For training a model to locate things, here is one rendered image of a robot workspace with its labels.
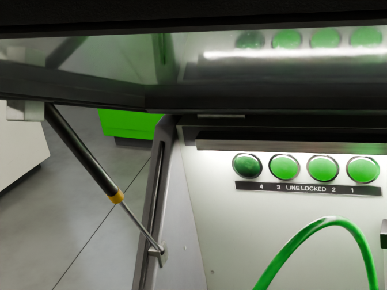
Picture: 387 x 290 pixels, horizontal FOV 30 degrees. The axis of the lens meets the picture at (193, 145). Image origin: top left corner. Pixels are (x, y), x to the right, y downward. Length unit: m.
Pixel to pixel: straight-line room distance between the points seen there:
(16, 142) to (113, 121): 0.56
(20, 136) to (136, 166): 0.65
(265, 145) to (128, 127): 3.06
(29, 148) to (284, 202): 3.04
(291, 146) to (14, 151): 3.07
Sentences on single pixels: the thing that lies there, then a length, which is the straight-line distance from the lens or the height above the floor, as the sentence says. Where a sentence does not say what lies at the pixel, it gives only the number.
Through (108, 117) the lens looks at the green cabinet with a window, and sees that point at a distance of 4.16.
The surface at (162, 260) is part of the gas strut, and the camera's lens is 1.12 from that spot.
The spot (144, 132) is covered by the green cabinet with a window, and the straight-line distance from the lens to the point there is 4.08.
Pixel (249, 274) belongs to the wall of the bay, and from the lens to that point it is 1.29.
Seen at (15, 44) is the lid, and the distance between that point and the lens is 0.45.
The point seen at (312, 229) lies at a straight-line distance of 0.92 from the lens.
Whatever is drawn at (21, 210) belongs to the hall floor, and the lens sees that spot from 3.92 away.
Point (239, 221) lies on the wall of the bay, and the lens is 1.22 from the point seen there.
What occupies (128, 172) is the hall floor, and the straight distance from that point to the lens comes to 3.99.
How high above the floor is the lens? 1.97
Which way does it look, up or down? 29 degrees down
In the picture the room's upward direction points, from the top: 11 degrees counter-clockwise
